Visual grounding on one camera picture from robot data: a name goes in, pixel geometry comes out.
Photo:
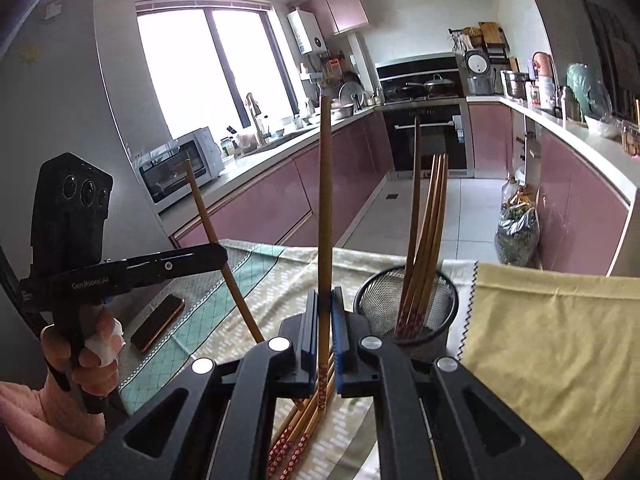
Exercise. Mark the yellow cloth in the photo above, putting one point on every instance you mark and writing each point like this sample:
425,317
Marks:
562,350

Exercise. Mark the wall rack with boards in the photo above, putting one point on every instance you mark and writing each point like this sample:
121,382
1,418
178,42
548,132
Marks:
488,37

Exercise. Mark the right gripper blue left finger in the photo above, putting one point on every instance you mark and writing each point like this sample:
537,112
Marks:
299,378

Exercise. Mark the round steel pot lid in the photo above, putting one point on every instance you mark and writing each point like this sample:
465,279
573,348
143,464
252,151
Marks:
351,93

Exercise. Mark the pink base cabinets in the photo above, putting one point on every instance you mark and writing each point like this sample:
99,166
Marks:
273,197
587,187

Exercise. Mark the pink thermos jug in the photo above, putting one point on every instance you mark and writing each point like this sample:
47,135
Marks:
543,68

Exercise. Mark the pink sleeve forearm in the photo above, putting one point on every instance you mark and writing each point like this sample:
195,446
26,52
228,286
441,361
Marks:
47,427

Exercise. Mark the pink upper cabinet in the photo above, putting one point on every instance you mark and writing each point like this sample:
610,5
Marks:
335,17

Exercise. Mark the white wall water heater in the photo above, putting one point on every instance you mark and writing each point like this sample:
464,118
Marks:
306,31

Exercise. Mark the green wrapped bundle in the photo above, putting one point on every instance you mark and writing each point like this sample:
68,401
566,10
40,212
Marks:
589,91

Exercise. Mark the black range hood stove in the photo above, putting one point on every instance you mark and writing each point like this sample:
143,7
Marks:
393,76

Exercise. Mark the large kitchen window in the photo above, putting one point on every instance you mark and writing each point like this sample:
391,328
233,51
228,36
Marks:
205,62

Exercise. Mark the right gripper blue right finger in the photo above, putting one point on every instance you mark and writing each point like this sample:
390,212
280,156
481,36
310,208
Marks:
353,376

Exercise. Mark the smartphone with orange case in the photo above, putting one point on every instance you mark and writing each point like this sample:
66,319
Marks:
154,325

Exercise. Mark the black wok with lid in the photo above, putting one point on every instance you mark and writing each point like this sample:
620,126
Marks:
432,89

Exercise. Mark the white microwave oven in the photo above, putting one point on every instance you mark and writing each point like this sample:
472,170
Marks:
161,172

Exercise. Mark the left hand with bandage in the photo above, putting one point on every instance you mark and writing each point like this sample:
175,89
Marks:
87,370

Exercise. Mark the black mesh utensil cup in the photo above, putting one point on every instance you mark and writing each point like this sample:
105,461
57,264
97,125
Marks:
394,319

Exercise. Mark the pink left base cabinets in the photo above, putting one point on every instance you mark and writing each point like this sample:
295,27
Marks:
273,197

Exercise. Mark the black built-in oven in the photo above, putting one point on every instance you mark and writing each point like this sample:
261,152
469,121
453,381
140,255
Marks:
445,129

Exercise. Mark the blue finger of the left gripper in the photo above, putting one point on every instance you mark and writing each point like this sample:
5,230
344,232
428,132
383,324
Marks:
202,258

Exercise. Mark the pink right base cabinets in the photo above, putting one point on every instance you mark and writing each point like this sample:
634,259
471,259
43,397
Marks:
587,187

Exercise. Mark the white rice cooker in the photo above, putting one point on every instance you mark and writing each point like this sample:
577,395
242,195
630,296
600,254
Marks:
481,80

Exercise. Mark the chrome sink faucet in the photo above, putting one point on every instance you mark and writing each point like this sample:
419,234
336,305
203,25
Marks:
255,113

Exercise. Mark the steel stock pot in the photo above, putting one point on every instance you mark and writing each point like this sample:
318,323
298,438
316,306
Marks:
514,84

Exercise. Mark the bag of vegetables on floor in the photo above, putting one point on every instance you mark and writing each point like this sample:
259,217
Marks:
518,229

